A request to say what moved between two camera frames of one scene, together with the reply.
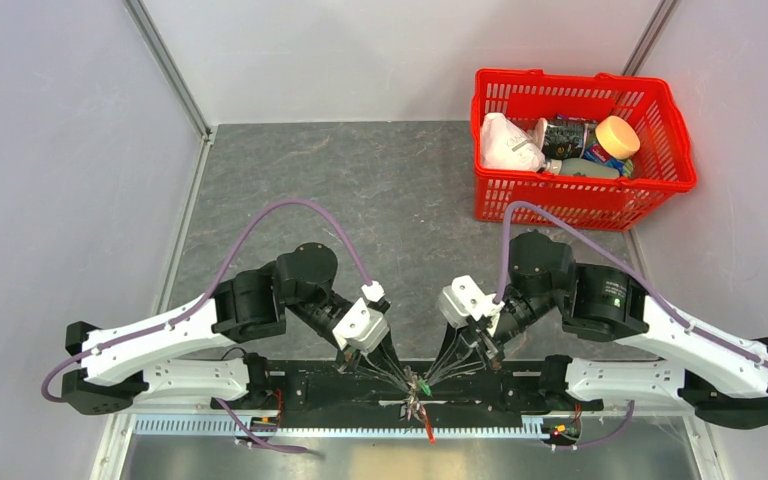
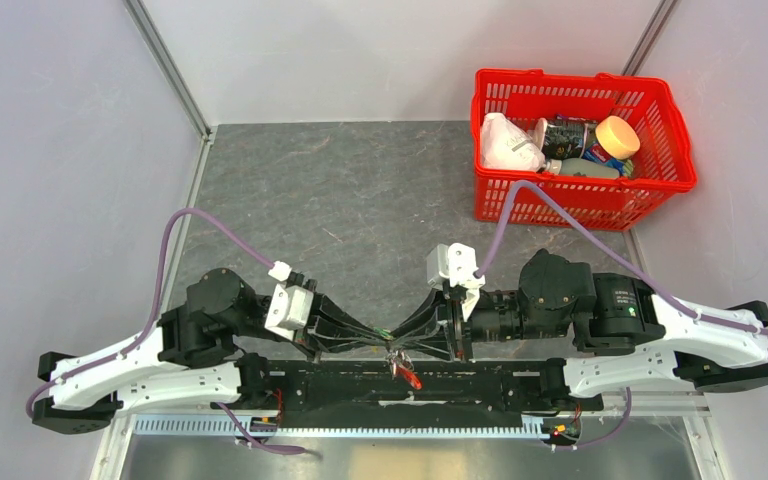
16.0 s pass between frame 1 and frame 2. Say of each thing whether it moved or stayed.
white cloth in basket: stayed
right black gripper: moved
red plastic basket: stayed
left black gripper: moved
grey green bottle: stayed
